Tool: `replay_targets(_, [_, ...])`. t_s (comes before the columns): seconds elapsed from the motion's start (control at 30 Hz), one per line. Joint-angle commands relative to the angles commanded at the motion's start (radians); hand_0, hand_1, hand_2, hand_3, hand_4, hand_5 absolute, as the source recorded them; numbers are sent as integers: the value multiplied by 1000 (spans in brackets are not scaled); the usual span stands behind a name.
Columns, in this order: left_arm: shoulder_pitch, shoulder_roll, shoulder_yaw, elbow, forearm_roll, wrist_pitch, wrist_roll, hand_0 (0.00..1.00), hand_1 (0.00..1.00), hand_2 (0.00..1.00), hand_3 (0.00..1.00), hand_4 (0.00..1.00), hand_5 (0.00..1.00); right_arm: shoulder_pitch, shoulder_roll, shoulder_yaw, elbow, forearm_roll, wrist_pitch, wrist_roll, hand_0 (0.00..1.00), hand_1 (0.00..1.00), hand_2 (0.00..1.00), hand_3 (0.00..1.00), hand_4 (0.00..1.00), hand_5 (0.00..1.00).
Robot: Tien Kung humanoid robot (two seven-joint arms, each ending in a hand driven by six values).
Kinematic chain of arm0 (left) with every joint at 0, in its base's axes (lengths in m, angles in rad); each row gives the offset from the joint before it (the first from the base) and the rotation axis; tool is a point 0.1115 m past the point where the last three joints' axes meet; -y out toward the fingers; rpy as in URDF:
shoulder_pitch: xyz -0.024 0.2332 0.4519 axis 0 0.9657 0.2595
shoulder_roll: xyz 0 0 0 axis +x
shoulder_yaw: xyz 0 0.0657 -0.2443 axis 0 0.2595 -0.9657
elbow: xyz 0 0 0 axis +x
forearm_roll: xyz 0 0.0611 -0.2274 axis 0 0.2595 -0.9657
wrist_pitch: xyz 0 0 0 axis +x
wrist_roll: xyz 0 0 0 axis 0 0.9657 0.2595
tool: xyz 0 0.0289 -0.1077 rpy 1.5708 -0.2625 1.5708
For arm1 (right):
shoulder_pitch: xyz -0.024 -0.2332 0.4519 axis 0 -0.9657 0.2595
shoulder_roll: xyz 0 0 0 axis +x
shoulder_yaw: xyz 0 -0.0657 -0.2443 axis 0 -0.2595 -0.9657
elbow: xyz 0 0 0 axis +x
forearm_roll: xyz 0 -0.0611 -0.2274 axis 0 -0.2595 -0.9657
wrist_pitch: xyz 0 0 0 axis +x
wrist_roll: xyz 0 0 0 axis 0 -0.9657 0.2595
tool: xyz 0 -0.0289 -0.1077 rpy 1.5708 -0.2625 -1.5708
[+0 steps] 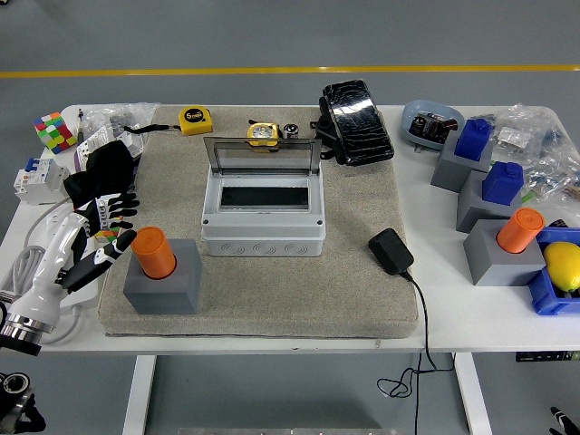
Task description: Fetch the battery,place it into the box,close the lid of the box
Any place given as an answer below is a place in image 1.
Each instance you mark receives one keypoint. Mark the orange cylindrical battery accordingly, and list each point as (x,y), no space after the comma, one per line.
(151,251)
(519,231)

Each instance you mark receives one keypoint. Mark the thin pen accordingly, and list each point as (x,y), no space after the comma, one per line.
(81,122)

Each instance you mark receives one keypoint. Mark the black table control panel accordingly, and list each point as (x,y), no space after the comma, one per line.
(544,356)

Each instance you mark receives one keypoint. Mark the black power adapter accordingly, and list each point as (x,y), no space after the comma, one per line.
(390,251)

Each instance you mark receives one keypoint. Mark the clear bag dark parts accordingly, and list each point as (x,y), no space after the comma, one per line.
(118,115)

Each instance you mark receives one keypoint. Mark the white purple packet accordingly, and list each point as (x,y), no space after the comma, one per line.
(93,142)

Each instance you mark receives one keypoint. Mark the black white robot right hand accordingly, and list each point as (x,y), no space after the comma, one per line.
(566,423)

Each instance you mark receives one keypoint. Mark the small black item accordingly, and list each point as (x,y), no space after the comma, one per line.
(558,223)

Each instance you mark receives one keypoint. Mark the white table leg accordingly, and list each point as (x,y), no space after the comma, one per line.
(138,394)
(473,394)

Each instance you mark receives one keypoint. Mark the light blue bowl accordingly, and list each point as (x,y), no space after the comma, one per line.
(417,111)

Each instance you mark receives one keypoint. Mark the round yellow tape measure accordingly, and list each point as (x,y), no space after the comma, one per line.
(262,131)

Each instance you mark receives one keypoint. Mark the blue plastic bin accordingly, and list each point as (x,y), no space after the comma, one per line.
(550,299)

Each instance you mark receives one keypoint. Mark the square yellow tape measure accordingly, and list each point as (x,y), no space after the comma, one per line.
(195,120)

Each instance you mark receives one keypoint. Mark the grey holder block round hole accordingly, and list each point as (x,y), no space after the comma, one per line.
(181,290)
(485,263)

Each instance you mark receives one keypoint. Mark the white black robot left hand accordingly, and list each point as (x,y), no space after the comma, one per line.
(45,276)

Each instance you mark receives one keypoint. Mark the blue block battery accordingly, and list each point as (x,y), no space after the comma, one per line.
(502,183)
(473,140)

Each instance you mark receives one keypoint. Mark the black glossy pouch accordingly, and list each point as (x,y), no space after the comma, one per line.
(358,122)

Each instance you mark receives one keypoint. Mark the white circuit breaker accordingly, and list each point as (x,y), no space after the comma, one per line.
(38,181)

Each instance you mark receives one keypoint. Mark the grey plastic junction box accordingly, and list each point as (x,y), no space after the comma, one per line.
(263,235)

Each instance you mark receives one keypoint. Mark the beige fabric mat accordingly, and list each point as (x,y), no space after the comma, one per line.
(294,294)

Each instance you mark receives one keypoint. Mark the small colourful puzzle cube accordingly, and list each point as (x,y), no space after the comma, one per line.
(109,234)

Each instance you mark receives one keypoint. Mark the small clear bag white parts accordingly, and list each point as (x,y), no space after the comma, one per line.
(514,137)

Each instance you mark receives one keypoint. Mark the black cloth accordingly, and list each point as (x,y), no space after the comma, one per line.
(106,170)

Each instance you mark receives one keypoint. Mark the dark brown components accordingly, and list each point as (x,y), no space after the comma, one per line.
(430,127)

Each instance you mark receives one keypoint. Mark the large clear parts bag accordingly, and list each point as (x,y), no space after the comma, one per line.
(553,158)

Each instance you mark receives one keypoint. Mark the large colourful puzzle cube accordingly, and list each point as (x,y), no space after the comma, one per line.
(53,133)

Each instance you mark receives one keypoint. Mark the dark transparent hinged box lid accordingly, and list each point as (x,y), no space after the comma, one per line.
(263,156)

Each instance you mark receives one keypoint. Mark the yellow lemon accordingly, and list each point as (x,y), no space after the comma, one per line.
(562,265)

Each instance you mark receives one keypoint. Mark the small black cylinder battery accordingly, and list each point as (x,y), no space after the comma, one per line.
(291,131)

